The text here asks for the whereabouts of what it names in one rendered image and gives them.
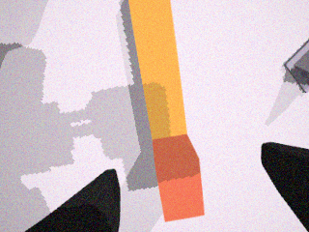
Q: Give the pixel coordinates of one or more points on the orange bar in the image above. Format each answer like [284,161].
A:
[176,164]

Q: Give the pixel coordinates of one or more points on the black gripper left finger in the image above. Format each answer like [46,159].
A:
[94,208]

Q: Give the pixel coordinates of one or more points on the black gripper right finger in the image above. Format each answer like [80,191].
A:
[288,169]

